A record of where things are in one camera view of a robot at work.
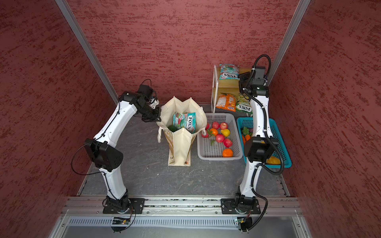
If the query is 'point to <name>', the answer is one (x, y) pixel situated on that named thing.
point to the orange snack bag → (226, 101)
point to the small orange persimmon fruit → (214, 131)
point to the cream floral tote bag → (179, 144)
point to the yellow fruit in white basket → (225, 132)
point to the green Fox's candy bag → (243, 104)
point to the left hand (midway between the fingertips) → (159, 122)
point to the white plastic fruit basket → (206, 151)
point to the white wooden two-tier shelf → (229, 87)
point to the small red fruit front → (227, 143)
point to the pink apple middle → (220, 138)
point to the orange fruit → (227, 152)
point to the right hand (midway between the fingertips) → (236, 78)
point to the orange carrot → (247, 137)
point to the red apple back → (215, 125)
